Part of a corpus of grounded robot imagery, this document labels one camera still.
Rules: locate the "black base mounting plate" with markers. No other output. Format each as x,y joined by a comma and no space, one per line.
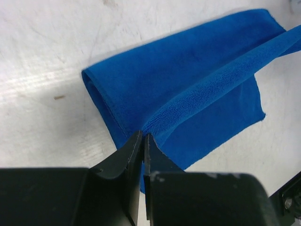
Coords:
286,202

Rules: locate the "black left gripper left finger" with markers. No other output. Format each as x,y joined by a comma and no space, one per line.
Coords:
106,194

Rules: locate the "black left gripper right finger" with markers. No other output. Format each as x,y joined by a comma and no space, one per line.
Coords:
177,198

